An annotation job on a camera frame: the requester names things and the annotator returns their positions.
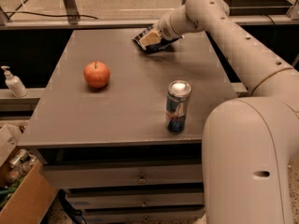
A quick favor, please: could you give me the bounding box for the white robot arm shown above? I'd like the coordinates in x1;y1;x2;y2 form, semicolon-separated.
137;0;299;224

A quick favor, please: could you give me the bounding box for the grey drawer cabinet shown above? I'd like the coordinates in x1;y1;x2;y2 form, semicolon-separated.
20;29;235;224

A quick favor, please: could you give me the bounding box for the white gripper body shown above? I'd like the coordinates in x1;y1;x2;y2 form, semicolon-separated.
157;6;195;41

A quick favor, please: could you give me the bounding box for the black cable on floor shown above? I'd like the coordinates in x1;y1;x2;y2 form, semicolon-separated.
4;10;99;21

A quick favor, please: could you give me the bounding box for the blue silver energy drink can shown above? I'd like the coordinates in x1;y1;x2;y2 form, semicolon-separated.
166;80;192;133

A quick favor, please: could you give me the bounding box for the white pump bottle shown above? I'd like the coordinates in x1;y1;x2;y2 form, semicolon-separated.
1;65;27;98

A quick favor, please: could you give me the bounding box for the red apple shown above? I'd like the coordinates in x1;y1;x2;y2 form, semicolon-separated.
83;62;110;89

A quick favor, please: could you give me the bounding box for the cardboard box with cans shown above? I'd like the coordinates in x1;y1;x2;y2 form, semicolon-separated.
0;124;57;224

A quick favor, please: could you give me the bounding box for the blue chip bag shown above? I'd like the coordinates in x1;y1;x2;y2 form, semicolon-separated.
134;25;177;52

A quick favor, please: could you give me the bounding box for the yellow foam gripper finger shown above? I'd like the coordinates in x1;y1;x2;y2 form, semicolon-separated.
139;29;162;49

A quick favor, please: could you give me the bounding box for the grey metal rail frame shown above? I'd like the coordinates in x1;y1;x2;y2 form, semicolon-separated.
0;0;295;30

